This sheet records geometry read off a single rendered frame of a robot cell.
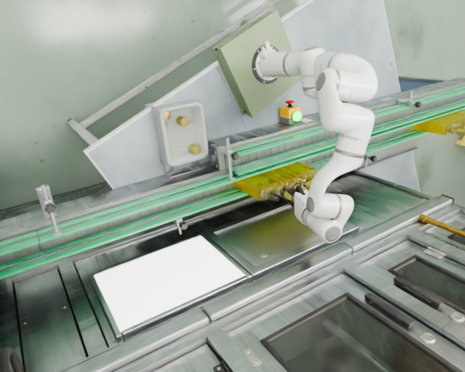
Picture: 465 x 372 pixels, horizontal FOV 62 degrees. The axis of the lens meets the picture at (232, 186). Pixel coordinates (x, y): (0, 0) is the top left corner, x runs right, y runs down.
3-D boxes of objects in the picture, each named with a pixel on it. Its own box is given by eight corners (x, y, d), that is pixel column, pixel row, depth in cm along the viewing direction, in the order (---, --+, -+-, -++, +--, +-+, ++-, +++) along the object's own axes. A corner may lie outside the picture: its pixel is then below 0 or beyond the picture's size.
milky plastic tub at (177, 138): (160, 162, 154) (169, 167, 147) (151, 106, 145) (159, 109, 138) (199, 152, 162) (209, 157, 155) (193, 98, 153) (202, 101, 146)
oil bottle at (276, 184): (244, 183, 163) (275, 199, 146) (243, 170, 161) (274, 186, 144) (255, 179, 166) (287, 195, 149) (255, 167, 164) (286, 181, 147)
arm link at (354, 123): (342, 142, 123) (299, 136, 119) (360, 74, 116) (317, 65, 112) (370, 156, 108) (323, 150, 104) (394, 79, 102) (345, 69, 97)
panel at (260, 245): (89, 281, 129) (118, 345, 102) (87, 274, 128) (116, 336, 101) (298, 202, 169) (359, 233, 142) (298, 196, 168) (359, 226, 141)
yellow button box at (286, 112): (279, 122, 179) (288, 125, 174) (278, 105, 177) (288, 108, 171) (291, 119, 183) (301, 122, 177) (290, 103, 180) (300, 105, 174)
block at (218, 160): (209, 167, 160) (218, 171, 154) (207, 145, 156) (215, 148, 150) (218, 164, 161) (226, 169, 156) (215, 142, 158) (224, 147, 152)
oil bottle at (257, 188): (233, 186, 161) (263, 204, 144) (232, 174, 158) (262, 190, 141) (244, 182, 163) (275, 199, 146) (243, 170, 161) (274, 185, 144)
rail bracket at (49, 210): (42, 216, 134) (52, 243, 116) (28, 171, 127) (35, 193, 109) (57, 212, 136) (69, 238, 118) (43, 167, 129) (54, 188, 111)
